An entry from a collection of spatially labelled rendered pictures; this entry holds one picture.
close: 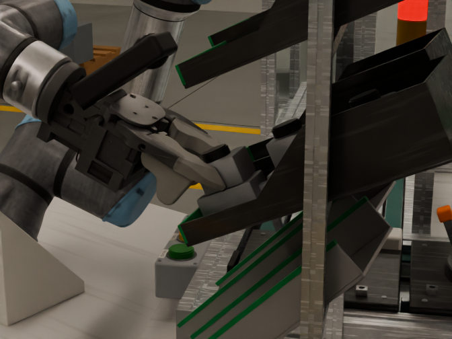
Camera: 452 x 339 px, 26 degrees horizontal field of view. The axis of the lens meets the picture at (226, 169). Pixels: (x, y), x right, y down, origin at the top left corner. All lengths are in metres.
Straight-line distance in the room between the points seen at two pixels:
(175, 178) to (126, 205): 0.63
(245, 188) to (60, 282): 0.69
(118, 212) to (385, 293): 0.48
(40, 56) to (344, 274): 0.39
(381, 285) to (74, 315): 0.49
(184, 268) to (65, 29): 0.48
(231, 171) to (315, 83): 0.17
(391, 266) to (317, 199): 0.62
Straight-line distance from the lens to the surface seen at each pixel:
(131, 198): 1.61
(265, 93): 2.25
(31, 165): 1.66
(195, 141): 1.03
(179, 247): 1.53
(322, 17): 0.83
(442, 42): 1.09
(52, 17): 1.15
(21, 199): 1.64
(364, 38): 2.45
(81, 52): 6.86
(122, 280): 1.69
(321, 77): 0.84
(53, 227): 1.94
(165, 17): 1.49
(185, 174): 0.97
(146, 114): 1.02
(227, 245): 1.56
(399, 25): 1.55
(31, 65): 1.03
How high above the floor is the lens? 1.56
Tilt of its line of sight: 18 degrees down
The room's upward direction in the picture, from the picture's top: straight up
